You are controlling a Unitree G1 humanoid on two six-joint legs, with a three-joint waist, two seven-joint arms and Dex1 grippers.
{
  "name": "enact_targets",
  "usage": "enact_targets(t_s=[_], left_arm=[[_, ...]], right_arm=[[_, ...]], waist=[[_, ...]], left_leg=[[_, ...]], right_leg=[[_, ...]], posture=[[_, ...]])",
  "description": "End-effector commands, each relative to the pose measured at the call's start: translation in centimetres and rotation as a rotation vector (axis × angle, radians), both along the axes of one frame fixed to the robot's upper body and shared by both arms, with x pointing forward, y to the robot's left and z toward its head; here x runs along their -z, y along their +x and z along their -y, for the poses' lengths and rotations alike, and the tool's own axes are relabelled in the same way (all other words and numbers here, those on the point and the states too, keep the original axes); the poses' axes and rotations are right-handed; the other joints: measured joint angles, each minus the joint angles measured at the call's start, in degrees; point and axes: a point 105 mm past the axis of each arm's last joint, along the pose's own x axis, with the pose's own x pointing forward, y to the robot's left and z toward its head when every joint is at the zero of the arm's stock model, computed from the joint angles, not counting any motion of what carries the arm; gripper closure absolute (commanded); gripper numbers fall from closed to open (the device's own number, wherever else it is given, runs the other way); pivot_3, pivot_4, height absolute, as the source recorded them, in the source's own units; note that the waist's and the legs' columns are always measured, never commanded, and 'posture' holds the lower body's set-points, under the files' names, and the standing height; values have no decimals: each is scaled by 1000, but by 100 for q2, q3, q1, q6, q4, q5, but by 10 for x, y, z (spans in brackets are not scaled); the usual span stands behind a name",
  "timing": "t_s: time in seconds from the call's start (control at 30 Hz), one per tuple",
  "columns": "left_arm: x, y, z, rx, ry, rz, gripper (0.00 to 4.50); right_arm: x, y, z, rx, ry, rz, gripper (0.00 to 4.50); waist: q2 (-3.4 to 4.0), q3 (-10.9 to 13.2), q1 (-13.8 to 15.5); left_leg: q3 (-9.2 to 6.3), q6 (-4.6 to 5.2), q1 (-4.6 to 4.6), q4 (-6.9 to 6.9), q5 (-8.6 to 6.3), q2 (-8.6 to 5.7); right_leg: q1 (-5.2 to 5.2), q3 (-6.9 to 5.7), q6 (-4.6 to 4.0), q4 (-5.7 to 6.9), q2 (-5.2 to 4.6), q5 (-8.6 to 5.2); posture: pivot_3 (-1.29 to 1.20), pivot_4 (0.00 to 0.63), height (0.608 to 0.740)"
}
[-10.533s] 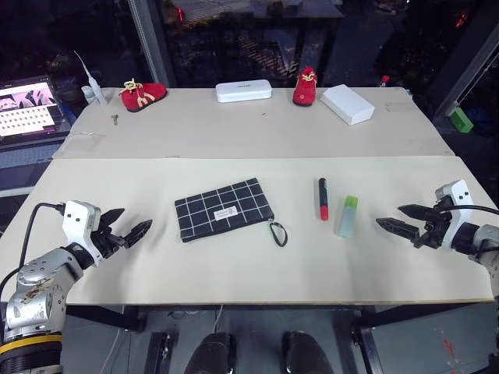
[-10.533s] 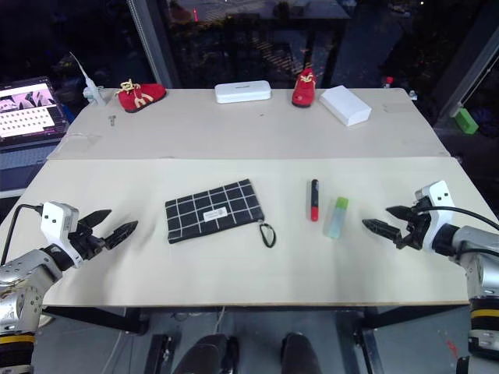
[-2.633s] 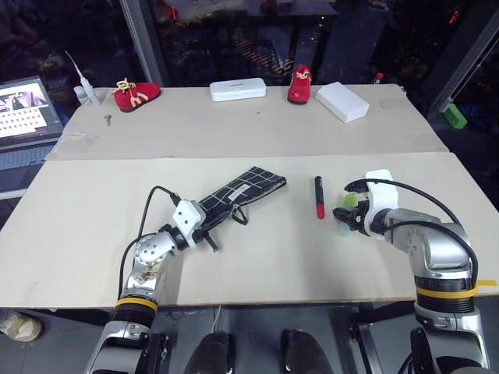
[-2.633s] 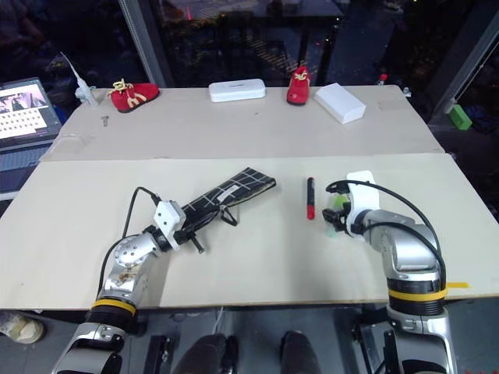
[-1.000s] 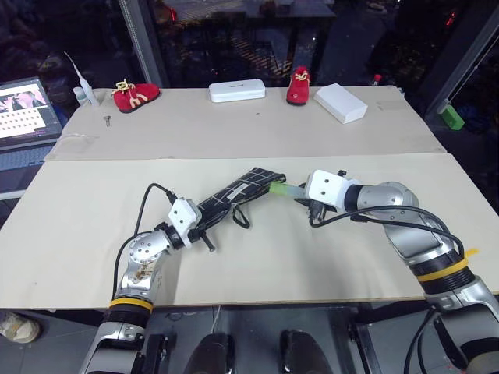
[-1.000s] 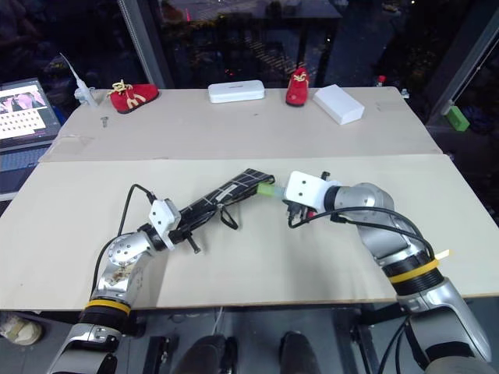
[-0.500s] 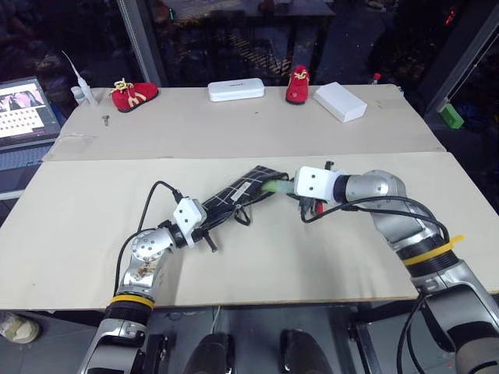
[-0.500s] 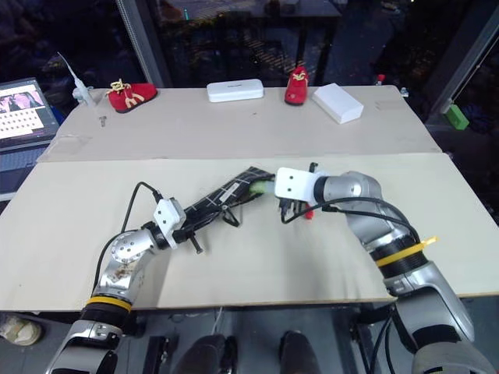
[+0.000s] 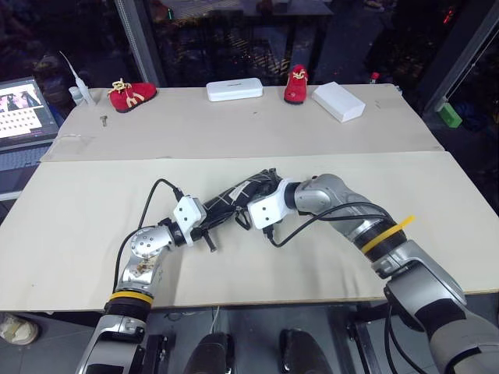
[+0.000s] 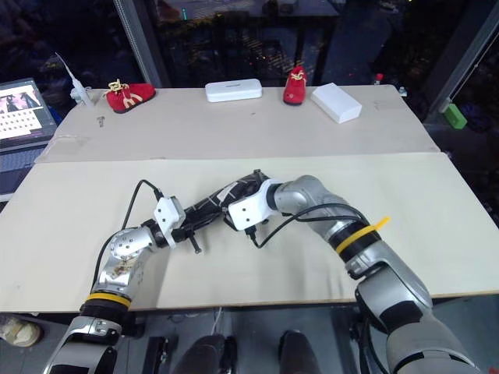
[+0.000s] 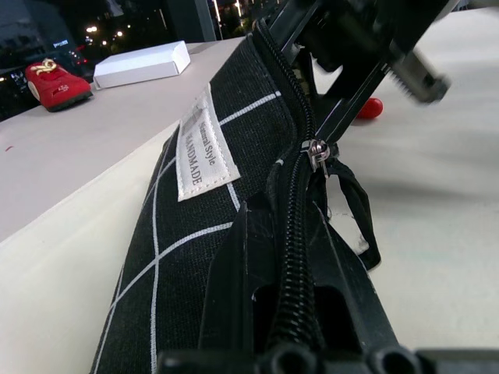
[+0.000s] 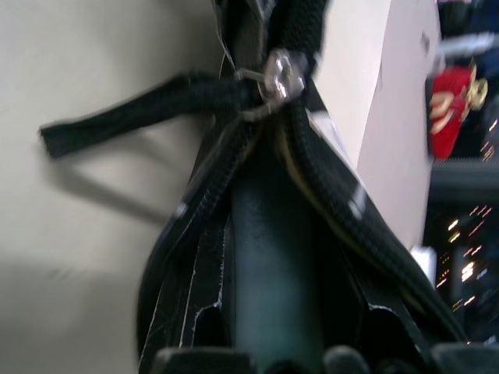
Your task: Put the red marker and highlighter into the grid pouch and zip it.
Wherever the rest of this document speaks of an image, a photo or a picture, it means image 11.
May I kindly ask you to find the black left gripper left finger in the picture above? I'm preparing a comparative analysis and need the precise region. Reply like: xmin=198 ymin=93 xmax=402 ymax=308
xmin=197 ymin=200 xmax=289 ymax=350

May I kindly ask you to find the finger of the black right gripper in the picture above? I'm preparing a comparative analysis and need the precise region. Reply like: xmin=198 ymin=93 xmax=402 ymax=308
xmin=314 ymin=62 xmax=391 ymax=138
xmin=388 ymin=48 xmax=452 ymax=106

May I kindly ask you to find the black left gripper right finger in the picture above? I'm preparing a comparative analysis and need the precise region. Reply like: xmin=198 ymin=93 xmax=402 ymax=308
xmin=306 ymin=205 xmax=403 ymax=348

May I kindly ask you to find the black white-grid zip pouch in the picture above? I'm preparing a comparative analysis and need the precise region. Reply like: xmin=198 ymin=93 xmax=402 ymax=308
xmin=91 ymin=21 xmax=384 ymax=374

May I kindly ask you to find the red marker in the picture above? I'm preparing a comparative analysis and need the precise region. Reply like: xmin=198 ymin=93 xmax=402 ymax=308
xmin=356 ymin=97 xmax=384 ymax=121

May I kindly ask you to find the white cardboard box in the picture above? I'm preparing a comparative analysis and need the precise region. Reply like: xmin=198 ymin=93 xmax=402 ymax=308
xmin=93 ymin=40 xmax=192 ymax=91

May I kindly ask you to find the red shoe with gold ornament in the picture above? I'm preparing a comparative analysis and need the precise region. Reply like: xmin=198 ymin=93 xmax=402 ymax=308
xmin=23 ymin=57 xmax=95 ymax=113

